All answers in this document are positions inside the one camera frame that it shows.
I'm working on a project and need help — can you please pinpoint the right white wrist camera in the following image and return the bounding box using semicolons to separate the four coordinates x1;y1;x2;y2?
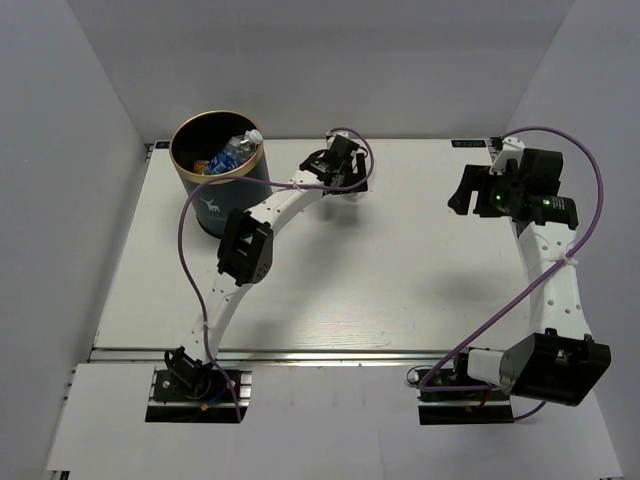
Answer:
490;136;526;175

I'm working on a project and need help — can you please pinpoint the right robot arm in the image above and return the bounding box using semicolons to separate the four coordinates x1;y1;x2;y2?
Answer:
448;137;611;406

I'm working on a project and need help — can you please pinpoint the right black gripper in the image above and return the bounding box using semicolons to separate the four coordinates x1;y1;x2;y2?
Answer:
448;165;525;218

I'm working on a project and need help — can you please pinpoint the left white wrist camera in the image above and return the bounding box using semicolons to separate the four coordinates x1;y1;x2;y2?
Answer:
325;129;351;148

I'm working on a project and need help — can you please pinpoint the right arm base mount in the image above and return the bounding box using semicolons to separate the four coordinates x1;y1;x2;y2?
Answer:
418;353;514;426

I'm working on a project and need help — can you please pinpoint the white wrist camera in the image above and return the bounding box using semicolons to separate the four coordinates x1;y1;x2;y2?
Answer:
325;129;351;148
490;136;526;175

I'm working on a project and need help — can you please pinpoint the small clear bottle blue label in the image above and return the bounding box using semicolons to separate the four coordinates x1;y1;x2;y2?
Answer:
203;129;263;175

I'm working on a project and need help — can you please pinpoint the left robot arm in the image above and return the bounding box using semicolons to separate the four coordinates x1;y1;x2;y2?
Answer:
165;127;375;399

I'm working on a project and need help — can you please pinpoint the dark green cylindrical bin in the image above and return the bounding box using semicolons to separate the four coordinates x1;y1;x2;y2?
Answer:
169;110;272;238

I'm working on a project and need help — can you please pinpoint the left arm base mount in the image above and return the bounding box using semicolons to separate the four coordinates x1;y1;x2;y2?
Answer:
145;347;252;424

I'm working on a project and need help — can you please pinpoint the orange juice plastic bottle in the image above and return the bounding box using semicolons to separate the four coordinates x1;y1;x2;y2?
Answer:
193;160;210;175

